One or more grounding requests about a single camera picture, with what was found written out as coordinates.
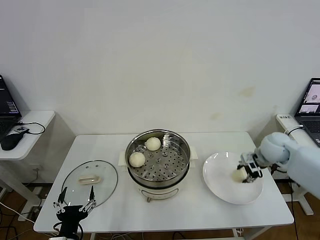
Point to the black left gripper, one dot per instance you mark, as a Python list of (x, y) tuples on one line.
[(71, 215)]

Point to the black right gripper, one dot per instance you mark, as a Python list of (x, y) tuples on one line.
[(260, 161)]

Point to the white steamed baozi bun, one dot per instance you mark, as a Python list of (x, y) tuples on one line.
[(237, 175), (153, 143), (137, 159)]

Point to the round glass pot lid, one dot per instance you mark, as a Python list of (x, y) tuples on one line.
[(75, 175)]

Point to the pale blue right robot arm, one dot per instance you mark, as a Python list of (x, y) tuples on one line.
[(300, 162)]

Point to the stainless steel steamer basket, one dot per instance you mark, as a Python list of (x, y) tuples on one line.
[(165, 165)]

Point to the white round plate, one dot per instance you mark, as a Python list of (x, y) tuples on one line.
[(220, 180)]

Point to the white side table with label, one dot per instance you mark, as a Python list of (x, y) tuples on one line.
[(283, 122)]

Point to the small white printed label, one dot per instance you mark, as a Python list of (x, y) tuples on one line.
[(285, 116)]

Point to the white electric cooker base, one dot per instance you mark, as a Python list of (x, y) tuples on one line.
[(160, 193)]

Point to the white side table with mouse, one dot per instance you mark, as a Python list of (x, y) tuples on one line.
[(37, 122)]

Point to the black computer mouse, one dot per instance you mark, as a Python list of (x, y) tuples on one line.
[(11, 141)]

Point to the small patterned usb dongle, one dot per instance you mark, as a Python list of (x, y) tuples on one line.
[(22, 129)]

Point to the black laptop with dark screen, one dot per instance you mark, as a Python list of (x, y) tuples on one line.
[(5, 100)]

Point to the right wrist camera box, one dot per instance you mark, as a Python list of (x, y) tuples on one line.
[(252, 166)]

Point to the grey laptop with camera views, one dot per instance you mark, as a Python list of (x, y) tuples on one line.
[(308, 105)]

